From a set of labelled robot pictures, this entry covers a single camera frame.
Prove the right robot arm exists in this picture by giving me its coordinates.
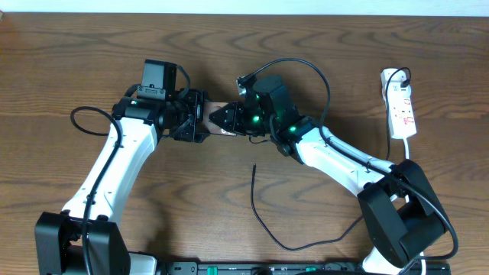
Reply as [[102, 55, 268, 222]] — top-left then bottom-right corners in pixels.
[[209, 76, 450, 274]]

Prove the white power strip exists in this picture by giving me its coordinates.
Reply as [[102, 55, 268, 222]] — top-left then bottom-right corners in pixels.
[[381, 68, 416, 140]]

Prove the white power strip cord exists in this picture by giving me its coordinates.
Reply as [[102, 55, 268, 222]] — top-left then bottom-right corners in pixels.
[[402, 137, 427, 275]]

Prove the black charger cable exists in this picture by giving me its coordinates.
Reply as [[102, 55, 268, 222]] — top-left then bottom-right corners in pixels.
[[250, 66, 413, 252]]

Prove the bronze Galaxy smartphone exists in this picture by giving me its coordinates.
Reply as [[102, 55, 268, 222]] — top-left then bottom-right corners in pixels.
[[202, 102, 236, 137]]

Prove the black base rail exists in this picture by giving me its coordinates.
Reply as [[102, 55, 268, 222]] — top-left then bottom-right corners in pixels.
[[156, 260, 452, 275]]

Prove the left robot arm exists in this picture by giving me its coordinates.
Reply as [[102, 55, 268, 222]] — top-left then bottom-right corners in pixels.
[[34, 89, 207, 274]]

